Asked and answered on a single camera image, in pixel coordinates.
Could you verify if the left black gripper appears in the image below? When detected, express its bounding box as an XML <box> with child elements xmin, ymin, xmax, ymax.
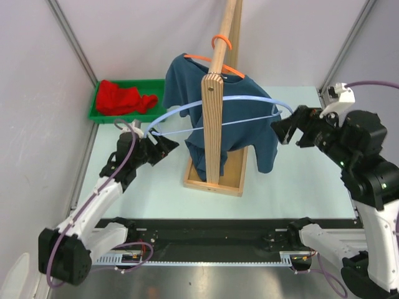
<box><xmin>132</xmin><ymin>128</ymin><xmax>178</xmax><ymax>168</ymax></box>

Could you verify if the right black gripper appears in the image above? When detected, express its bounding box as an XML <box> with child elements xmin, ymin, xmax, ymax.
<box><xmin>271</xmin><ymin>105</ymin><xmax>355</xmax><ymax>170</ymax></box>

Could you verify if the light blue hanger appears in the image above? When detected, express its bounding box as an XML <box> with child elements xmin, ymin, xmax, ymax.
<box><xmin>143</xmin><ymin>95</ymin><xmax>294</xmax><ymax>137</ymax></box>

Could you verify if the blue t shirt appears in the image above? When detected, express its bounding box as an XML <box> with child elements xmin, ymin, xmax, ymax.
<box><xmin>163</xmin><ymin>55</ymin><xmax>280</xmax><ymax>181</ymax></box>

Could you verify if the red t shirt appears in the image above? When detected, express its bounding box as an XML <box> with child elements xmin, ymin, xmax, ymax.
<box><xmin>95</xmin><ymin>80</ymin><xmax>158</xmax><ymax>116</ymax></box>

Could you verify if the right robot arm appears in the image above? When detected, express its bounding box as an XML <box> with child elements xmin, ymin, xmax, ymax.
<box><xmin>271</xmin><ymin>105</ymin><xmax>398</xmax><ymax>298</ymax></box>

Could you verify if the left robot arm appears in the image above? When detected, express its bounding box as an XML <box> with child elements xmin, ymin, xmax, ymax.
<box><xmin>38</xmin><ymin>129</ymin><xmax>179</xmax><ymax>285</ymax></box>

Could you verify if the wooden hanger stand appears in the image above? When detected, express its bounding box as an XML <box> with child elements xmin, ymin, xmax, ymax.
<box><xmin>183</xmin><ymin>1</ymin><xmax>248</xmax><ymax>197</ymax></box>

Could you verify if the orange hanger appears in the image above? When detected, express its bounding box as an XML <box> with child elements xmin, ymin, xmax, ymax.
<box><xmin>184</xmin><ymin>34</ymin><xmax>245</xmax><ymax>78</ymax></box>

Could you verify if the green plastic tray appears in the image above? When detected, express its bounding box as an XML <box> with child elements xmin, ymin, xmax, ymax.
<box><xmin>88</xmin><ymin>79</ymin><xmax>166</xmax><ymax>124</ymax></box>

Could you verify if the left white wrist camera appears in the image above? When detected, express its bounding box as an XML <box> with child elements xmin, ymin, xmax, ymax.
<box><xmin>122</xmin><ymin>120</ymin><xmax>144</xmax><ymax>139</ymax></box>

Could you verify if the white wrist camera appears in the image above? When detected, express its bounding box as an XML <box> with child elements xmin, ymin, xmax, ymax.
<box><xmin>122</xmin><ymin>120</ymin><xmax>144</xmax><ymax>139</ymax></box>
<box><xmin>320</xmin><ymin>83</ymin><xmax>355</xmax><ymax>118</ymax></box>

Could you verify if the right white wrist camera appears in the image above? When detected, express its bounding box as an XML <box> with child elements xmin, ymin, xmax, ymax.
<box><xmin>320</xmin><ymin>83</ymin><xmax>355</xmax><ymax>118</ymax></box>

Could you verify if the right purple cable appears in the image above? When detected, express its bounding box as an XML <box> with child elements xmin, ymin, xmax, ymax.
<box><xmin>345</xmin><ymin>80</ymin><xmax>399</xmax><ymax>237</ymax></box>

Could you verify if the purple cable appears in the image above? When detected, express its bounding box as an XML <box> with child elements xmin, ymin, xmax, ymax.
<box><xmin>46</xmin><ymin>118</ymin><xmax>138</xmax><ymax>289</ymax></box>
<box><xmin>345</xmin><ymin>80</ymin><xmax>399</xmax><ymax>237</ymax></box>

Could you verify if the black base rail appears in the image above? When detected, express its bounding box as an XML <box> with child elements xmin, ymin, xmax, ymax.
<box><xmin>96</xmin><ymin>217</ymin><xmax>365</xmax><ymax>262</ymax></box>

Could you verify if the white cable duct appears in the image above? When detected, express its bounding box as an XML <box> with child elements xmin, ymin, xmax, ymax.
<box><xmin>90</xmin><ymin>250</ymin><xmax>312</xmax><ymax>268</ymax></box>

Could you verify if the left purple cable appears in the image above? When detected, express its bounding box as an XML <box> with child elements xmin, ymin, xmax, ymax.
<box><xmin>46</xmin><ymin>118</ymin><xmax>138</xmax><ymax>289</ymax></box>

